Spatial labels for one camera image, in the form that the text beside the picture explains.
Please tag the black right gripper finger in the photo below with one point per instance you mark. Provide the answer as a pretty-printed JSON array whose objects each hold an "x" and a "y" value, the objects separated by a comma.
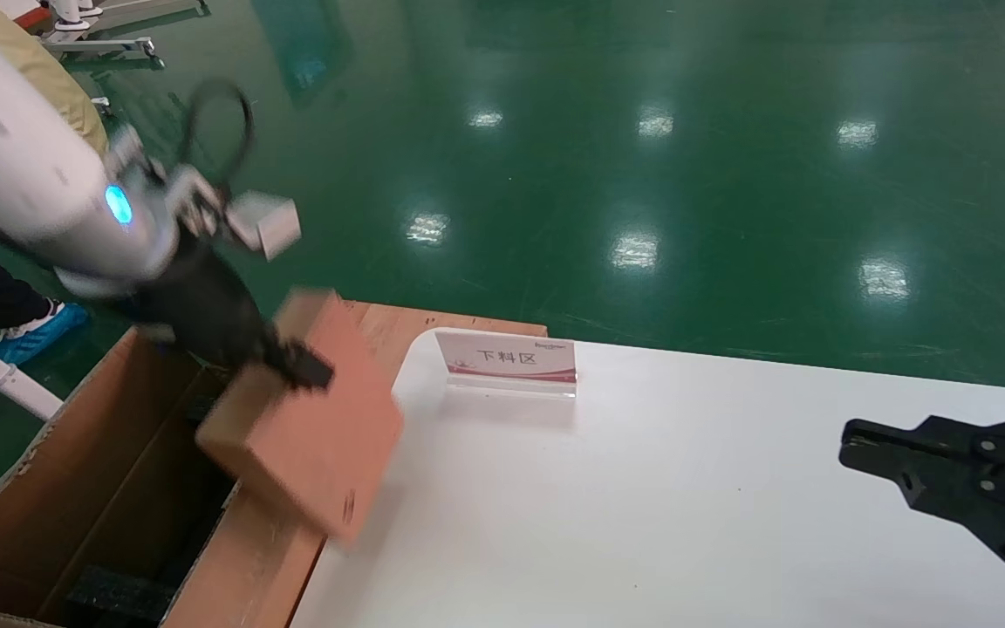
[{"x": 947, "y": 462}]

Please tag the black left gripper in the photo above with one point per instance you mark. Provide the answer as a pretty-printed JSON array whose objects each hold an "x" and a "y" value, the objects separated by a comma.
[{"x": 206, "y": 314}]

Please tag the small cardboard box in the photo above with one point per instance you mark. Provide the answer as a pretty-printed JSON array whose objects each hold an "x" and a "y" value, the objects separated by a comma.
[{"x": 311, "y": 436}]

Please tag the large cardboard box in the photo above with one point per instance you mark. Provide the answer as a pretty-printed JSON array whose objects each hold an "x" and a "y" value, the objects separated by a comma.
[{"x": 75, "y": 488}]

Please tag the brown wooden board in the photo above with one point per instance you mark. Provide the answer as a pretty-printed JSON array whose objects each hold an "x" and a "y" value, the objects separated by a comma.
[{"x": 389, "y": 336}]

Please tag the acrylic sign with red print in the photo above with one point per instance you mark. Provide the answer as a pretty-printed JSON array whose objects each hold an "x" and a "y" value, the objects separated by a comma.
[{"x": 507, "y": 362}]

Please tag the blue shoe cover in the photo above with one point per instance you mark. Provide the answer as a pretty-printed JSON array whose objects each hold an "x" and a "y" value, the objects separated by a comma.
[{"x": 36, "y": 336}]

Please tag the person in yellow coat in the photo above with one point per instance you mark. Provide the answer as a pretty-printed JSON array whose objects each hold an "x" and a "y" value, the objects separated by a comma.
[{"x": 66, "y": 96}]

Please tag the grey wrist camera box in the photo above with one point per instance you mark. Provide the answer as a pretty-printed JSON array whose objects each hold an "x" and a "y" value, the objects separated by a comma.
[{"x": 267, "y": 224}]

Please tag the silver camera mount bracket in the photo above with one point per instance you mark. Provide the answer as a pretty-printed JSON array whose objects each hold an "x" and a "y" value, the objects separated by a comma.
[{"x": 167, "y": 187}]

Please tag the white metal stand frame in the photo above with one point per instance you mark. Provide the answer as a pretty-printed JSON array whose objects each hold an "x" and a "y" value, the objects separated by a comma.
[{"x": 110, "y": 26}]

